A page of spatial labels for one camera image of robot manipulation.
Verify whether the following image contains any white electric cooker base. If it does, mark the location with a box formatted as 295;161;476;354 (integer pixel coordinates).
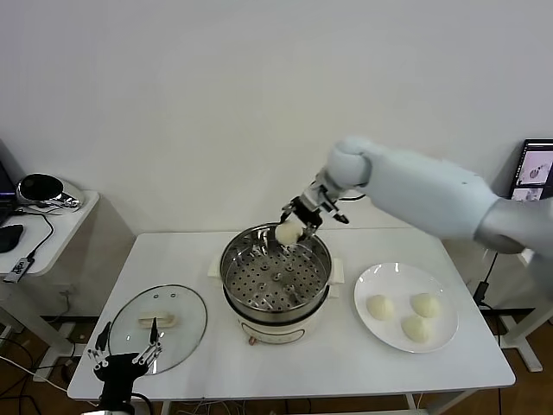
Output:
208;254;346;348

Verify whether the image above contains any small grey usb hub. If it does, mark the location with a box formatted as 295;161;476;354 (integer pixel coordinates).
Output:
3;256;35;284

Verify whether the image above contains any glass lid with cream handle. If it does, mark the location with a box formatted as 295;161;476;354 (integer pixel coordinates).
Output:
107;284;208;376

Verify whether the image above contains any dark laptop with blue screen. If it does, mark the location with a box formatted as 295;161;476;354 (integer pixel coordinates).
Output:
0;140;21;226

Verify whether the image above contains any perforated steel steamer basket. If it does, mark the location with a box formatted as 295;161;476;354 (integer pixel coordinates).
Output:
219;222;334;313

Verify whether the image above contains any black computer mouse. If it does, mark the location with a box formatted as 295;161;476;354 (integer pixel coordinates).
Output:
0;224;26;255

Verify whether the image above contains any black cable with adapter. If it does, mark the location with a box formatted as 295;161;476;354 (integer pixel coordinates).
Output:
472;253;498;309

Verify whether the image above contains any white side table with laptop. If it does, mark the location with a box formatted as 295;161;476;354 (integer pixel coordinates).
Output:
440;196;553;373

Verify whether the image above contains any black thin cable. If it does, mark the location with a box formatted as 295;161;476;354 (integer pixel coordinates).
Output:
15;206;55;263

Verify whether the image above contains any white side table with headset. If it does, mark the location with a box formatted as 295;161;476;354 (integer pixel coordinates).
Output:
0;189;137;362

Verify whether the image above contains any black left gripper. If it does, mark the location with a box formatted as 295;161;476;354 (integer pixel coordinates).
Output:
86;317;164;401

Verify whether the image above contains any chrome and black headset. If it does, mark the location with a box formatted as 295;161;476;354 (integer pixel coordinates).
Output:
16;173;84;213

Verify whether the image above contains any open grey laptop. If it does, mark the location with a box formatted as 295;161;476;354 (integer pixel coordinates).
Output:
509;137;553;202

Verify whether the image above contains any white steamed baozi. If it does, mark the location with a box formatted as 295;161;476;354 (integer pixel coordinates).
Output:
409;292;441;320
365;295;396;322
400;315;434;343
275;220;302;246

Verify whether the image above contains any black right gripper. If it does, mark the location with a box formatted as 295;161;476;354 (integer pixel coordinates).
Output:
279;172;342;239

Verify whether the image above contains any white round plate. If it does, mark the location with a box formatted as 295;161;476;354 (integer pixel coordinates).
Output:
353;262;459;354

